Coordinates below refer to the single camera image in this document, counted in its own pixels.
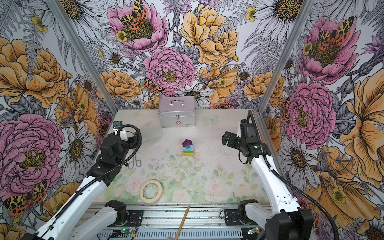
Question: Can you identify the purple wood block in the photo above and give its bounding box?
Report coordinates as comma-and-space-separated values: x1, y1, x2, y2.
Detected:
182, 139, 193, 147

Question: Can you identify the natural wood plank block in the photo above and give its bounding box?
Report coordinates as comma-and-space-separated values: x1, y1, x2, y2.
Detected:
182, 153, 195, 157

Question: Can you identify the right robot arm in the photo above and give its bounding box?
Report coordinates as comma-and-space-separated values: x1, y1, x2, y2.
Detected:
222, 119, 314, 240

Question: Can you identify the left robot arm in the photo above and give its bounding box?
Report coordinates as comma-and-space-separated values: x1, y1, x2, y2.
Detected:
23, 125, 142, 240

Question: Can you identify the silver first aid case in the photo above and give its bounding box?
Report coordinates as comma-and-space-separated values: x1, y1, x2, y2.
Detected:
158, 96, 196, 128

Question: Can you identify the masking tape roll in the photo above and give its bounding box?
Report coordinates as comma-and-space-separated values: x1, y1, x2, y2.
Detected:
139, 180, 163, 205

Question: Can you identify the wooden stick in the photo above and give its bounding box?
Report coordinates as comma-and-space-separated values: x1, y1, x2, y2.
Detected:
167, 206, 190, 240

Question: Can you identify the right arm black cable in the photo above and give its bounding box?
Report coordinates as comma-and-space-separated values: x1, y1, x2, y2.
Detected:
247, 110, 340, 240

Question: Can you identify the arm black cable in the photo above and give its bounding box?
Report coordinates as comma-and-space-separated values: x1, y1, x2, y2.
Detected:
247, 110, 340, 240
38, 124, 143, 240

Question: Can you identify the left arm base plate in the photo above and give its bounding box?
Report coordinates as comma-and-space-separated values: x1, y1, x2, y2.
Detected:
109, 210, 144, 227

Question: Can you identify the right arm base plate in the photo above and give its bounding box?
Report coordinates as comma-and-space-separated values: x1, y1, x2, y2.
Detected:
224, 209, 250, 226

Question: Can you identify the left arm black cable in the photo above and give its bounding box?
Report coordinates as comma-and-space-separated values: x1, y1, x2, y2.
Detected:
38, 124, 143, 240

